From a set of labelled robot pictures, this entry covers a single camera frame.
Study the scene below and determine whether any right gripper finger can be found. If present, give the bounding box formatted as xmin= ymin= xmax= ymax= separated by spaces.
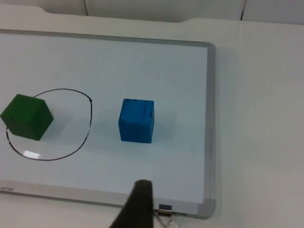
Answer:
xmin=108 ymin=179 xmax=158 ymax=228

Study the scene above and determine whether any green cube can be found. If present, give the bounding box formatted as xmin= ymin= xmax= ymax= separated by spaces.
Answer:
xmin=0 ymin=93 xmax=54 ymax=142

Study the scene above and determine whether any metal hanging clip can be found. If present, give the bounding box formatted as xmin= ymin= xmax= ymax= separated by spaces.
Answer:
xmin=153 ymin=203 xmax=177 ymax=228

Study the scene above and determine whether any blue cube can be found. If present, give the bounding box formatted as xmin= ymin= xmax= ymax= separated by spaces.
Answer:
xmin=117 ymin=98 xmax=155 ymax=144

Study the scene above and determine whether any grey-framed whiteboard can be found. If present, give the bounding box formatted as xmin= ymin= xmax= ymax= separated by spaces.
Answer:
xmin=0 ymin=28 xmax=217 ymax=220

